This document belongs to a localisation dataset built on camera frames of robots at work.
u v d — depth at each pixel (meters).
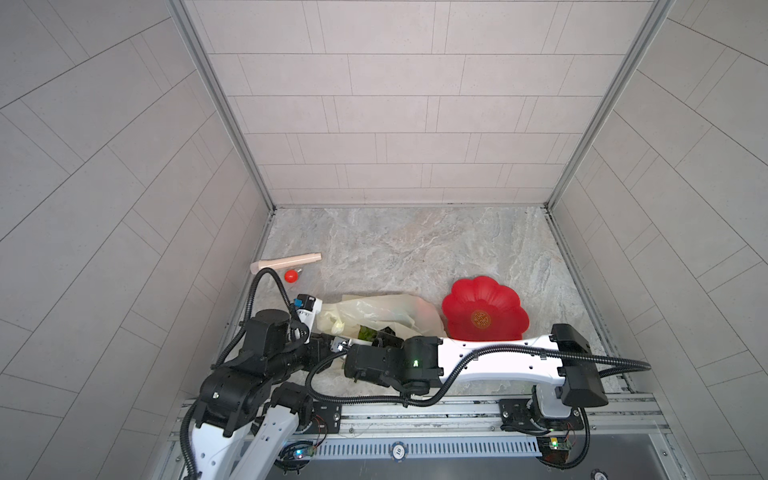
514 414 0.72
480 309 0.90
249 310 0.47
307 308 0.57
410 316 0.76
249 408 0.41
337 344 0.57
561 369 0.40
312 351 0.55
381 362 0.48
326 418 0.71
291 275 0.94
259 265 0.94
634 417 0.73
